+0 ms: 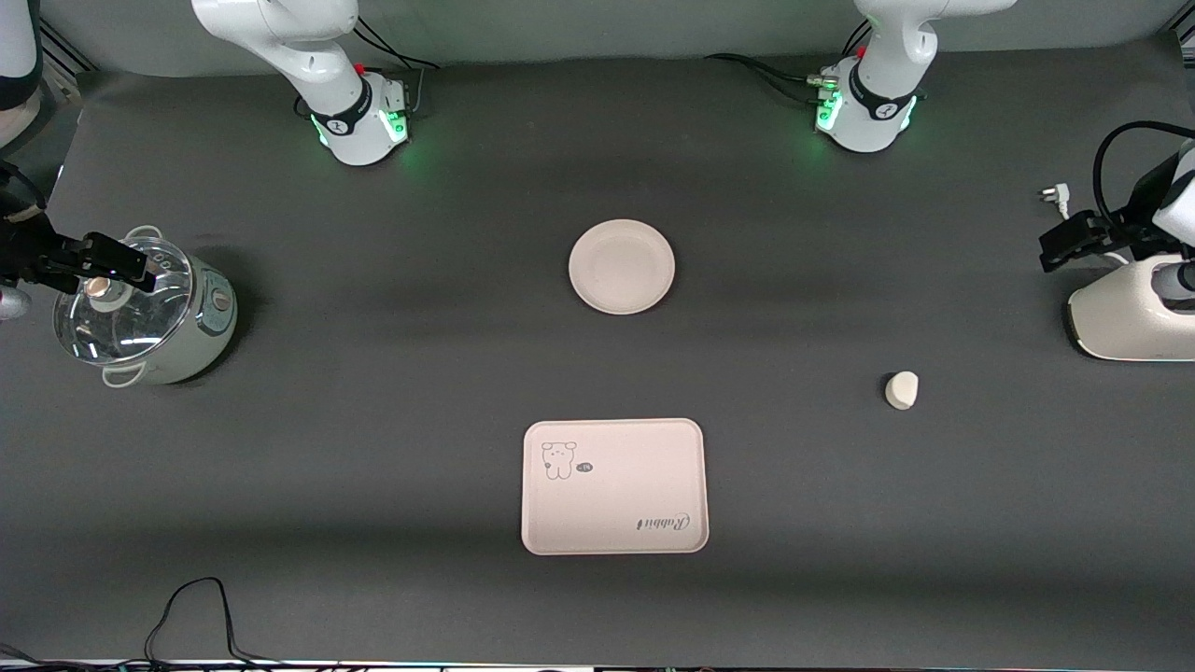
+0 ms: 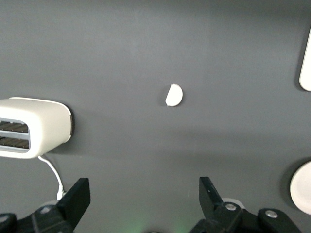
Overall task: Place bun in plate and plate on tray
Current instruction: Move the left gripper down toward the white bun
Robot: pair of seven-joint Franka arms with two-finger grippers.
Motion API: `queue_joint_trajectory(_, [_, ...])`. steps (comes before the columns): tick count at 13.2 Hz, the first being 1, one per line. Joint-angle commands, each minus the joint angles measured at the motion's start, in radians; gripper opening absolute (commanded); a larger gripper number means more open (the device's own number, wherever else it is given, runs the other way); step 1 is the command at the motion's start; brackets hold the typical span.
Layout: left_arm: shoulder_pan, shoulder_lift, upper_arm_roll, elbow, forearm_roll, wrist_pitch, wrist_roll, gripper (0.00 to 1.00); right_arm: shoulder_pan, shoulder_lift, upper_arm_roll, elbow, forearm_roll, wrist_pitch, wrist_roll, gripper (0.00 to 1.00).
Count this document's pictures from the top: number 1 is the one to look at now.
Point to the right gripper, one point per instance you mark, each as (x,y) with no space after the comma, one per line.
(26,250)

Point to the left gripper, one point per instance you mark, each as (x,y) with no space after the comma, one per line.
(1104,230)

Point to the white steamed bun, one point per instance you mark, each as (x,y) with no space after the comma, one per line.
(902,390)

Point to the round cream plate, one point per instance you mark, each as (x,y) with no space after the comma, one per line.
(622,267)

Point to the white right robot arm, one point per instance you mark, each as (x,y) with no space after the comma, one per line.
(317,65)

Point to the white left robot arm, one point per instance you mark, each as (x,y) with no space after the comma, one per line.
(878,84)

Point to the cream rectangular rabbit tray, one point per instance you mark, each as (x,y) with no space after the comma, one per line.
(616,495)

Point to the glass cooker lid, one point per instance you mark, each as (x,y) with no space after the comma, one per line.
(112,327)

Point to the cream white toaster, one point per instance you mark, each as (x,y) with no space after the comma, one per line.
(1120,322)

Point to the pale green electric cooker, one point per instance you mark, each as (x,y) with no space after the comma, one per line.
(201,322)

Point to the aluminium frame rail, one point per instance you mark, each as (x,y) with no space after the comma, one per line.
(65,47)
(1186,37)

